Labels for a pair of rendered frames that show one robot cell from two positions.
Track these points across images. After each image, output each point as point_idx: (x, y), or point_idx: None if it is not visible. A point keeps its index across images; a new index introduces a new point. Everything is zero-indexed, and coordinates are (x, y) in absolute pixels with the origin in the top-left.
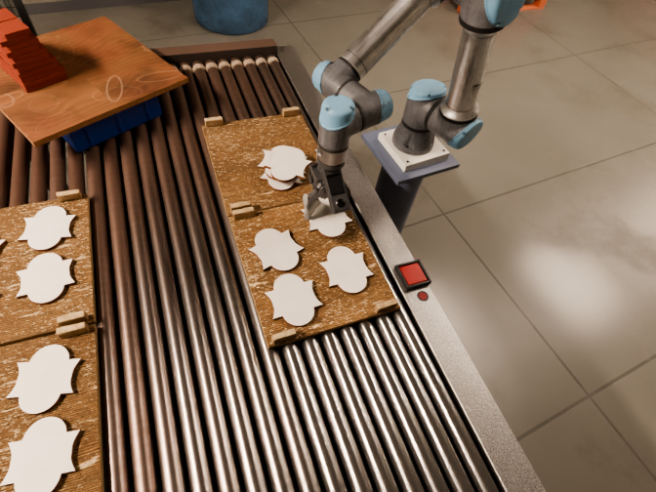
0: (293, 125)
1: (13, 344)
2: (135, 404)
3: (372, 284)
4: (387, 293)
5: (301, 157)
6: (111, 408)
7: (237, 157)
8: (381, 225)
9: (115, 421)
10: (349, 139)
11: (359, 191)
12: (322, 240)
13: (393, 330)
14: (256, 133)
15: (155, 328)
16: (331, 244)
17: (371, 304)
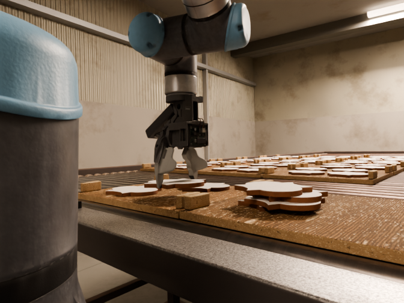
0: (395, 237)
1: (279, 171)
2: (213, 177)
3: (105, 193)
4: (89, 193)
5: (266, 189)
6: (220, 176)
7: (349, 201)
8: (104, 219)
9: (214, 176)
10: (164, 67)
11: (154, 230)
12: (169, 195)
13: None
14: (401, 216)
15: (235, 181)
16: (159, 195)
17: (104, 190)
